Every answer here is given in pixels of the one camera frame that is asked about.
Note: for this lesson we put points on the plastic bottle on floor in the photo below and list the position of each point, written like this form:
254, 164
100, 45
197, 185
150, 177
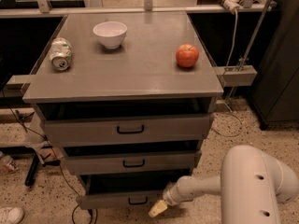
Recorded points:
8, 162

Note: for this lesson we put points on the grey top drawer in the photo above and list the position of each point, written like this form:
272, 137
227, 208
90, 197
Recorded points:
127, 130

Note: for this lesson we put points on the white ceramic bowl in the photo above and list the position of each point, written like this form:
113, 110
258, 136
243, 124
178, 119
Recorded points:
110, 34

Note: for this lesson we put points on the white power strip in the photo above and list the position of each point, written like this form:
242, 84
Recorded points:
228, 0

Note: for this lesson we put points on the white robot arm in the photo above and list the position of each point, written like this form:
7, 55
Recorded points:
251, 185

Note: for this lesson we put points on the dark cabinet at right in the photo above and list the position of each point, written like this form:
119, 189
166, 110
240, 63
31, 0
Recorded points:
275, 91

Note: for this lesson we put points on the grey drawer cabinet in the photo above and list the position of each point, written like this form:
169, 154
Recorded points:
140, 78

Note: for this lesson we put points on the grey metal side bracket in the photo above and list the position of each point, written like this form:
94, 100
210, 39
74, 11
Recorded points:
230, 77

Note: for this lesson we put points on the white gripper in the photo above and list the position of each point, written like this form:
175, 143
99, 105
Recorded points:
172, 196

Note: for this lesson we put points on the red apple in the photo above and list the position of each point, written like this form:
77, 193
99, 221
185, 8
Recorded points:
187, 55

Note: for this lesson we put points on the grey drawer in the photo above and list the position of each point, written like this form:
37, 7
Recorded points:
127, 130
133, 162
125, 189

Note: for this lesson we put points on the metal diagonal rod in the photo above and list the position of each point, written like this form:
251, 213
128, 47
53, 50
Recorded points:
248, 4

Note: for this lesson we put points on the grey bottom drawer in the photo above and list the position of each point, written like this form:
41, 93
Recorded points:
125, 189

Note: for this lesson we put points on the crushed silver soda can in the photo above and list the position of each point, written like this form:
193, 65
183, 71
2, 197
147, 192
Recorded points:
60, 54

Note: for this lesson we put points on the black clamp tool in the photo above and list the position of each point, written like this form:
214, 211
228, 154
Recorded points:
45, 156

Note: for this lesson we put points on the white sneaker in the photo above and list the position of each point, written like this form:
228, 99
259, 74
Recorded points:
11, 215

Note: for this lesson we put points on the grey middle drawer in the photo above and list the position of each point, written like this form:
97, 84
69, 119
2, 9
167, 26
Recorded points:
133, 162

